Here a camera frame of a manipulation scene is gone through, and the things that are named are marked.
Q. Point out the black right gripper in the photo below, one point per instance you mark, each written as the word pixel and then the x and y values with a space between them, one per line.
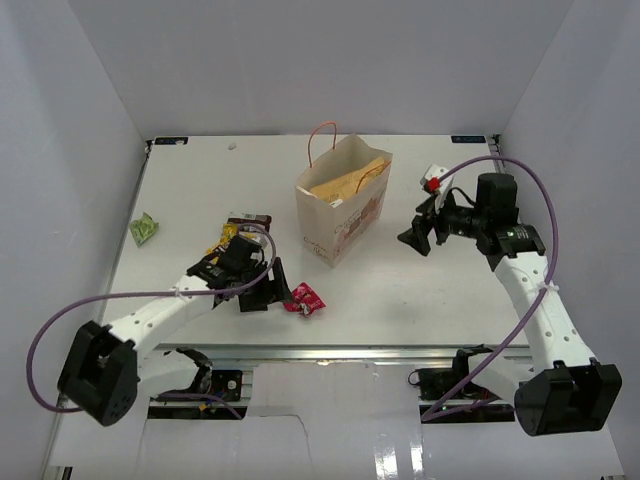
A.
pixel 418 237

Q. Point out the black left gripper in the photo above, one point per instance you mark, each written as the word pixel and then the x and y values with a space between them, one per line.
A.
pixel 272 290

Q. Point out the red snack packet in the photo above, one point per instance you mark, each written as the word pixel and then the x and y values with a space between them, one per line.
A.
pixel 305 301

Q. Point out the large brown chips bag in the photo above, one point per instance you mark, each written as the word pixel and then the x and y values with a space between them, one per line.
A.
pixel 343 188

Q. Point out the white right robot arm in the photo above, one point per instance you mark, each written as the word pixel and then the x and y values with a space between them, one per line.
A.
pixel 568 389

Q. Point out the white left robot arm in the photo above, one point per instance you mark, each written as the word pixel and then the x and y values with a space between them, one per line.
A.
pixel 109 365

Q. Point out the brown chocolate bar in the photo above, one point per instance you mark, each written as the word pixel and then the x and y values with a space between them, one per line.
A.
pixel 262 220

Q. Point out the right blue table label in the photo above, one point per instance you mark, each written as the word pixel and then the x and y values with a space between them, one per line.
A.
pixel 468 139

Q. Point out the blue table label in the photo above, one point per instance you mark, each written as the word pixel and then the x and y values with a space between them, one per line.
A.
pixel 468 139
pixel 171 141

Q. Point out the left green snack packet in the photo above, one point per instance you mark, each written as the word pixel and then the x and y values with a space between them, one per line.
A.
pixel 143 228

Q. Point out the left blue table label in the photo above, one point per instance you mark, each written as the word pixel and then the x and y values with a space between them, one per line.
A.
pixel 171 141

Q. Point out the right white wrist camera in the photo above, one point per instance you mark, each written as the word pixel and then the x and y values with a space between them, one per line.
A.
pixel 437 182

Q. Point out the cream paper bag orange handles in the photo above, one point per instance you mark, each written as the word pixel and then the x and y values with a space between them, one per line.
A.
pixel 330 232

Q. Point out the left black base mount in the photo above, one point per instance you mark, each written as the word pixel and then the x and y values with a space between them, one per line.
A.
pixel 220 387

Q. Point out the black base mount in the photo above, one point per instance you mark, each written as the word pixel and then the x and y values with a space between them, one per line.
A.
pixel 432 383
pixel 220 387

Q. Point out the aluminium table edge rail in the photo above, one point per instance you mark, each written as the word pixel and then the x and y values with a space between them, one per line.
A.
pixel 416 353

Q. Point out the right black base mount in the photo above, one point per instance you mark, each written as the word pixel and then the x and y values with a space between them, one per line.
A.
pixel 432 383

